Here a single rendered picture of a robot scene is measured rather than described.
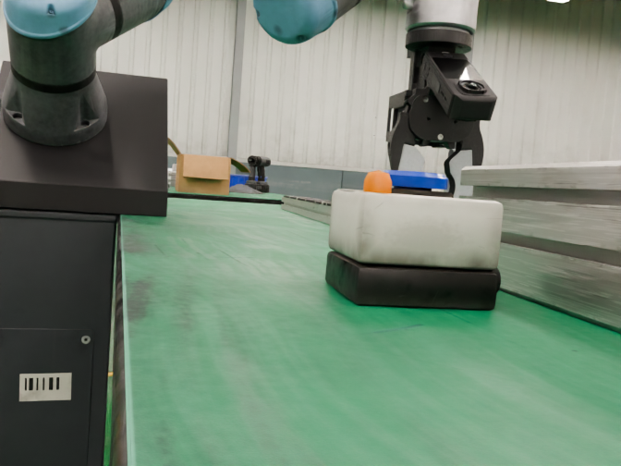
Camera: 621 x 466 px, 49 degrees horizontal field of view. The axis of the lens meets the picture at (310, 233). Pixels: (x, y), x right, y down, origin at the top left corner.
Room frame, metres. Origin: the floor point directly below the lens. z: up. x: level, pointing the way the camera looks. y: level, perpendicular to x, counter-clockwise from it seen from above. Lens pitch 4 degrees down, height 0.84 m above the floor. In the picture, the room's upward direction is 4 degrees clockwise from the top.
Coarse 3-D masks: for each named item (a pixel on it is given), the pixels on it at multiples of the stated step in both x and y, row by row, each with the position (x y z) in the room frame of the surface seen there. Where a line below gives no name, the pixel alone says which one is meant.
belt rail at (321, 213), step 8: (288, 200) 1.57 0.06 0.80; (296, 200) 1.47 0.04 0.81; (288, 208) 1.56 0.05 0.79; (296, 208) 1.46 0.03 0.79; (304, 208) 1.40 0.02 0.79; (312, 208) 1.28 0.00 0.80; (320, 208) 1.21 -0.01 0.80; (328, 208) 1.14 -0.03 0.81; (312, 216) 1.27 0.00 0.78; (320, 216) 1.20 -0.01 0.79; (328, 216) 1.14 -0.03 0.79
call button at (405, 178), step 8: (392, 176) 0.39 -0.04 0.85; (400, 176) 0.38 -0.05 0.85; (408, 176) 0.38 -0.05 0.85; (416, 176) 0.38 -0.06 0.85; (424, 176) 0.38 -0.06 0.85; (432, 176) 0.38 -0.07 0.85; (440, 176) 0.39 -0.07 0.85; (392, 184) 0.39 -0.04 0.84; (400, 184) 0.38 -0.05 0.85; (408, 184) 0.38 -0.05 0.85; (416, 184) 0.38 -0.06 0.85; (424, 184) 0.38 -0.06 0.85; (432, 184) 0.38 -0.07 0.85; (440, 184) 0.39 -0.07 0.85
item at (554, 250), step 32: (480, 192) 0.52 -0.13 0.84; (512, 192) 0.47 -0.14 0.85; (544, 192) 0.43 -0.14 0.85; (576, 192) 0.40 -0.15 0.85; (608, 192) 0.37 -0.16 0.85; (512, 224) 0.44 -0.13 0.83; (544, 224) 0.40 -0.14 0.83; (576, 224) 0.37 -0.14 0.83; (608, 224) 0.35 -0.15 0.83; (512, 256) 0.44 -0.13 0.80; (544, 256) 0.40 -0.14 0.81; (576, 256) 0.39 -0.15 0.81; (608, 256) 0.36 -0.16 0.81; (512, 288) 0.44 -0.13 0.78; (544, 288) 0.40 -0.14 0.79; (576, 288) 0.37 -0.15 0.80; (608, 288) 0.34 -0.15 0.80; (608, 320) 0.34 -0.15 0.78
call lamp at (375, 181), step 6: (372, 174) 0.36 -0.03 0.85; (378, 174) 0.36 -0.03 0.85; (384, 174) 0.36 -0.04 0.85; (366, 180) 0.36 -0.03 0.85; (372, 180) 0.36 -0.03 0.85; (378, 180) 0.36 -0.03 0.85; (384, 180) 0.36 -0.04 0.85; (390, 180) 0.36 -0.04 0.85; (366, 186) 0.36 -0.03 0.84; (372, 186) 0.36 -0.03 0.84; (378, 186) 0.36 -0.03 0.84; (384, 186) 0.36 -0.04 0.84; (390, 186) 0.36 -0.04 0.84; (384, 192) 0.36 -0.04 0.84; (390, 192) 0.36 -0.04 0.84
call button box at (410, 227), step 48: (336, 192) 0.42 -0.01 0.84; (432, 192) 0.38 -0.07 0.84; (336, 240) 0.41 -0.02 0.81; (384, 240) 0.36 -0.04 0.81; (432, 240) 0.36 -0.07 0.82; (480, 240) 0.37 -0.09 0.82; (336, 288) 0.40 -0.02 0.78; (384, 288) 0.36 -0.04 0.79; (432, 288) 0.36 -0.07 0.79; (480, 288) 0.37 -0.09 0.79
